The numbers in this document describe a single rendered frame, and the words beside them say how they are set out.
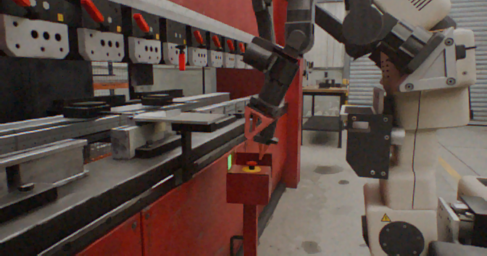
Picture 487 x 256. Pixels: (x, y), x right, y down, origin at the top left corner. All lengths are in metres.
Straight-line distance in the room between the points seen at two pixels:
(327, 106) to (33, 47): 7.89
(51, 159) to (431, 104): 0.91
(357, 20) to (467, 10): 8.02
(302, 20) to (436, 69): 0.28
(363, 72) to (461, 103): 7.43
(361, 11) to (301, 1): 0.13
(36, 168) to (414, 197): 0.88
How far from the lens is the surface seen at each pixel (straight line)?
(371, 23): 0.71
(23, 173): 0.84
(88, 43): 0.93
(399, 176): 0.91
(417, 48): 0.72
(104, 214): 0.86
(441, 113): 0.92
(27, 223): 0.73
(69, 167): 0.92
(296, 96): 3.17
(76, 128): 1.29
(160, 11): 1.23
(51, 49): 0.85
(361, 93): 8.34
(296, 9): 0.74
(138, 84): 1.14
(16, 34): 0.80
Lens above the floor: 1.14
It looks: 9 degrees down
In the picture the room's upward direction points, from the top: straight up
